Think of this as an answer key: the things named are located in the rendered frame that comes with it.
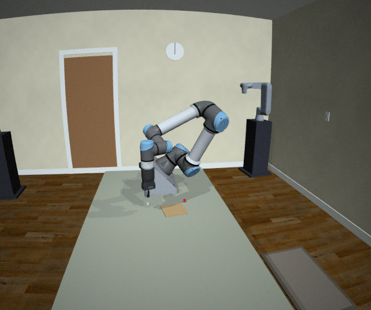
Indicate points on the tan mat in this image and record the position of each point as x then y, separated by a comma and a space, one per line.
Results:
174, 210

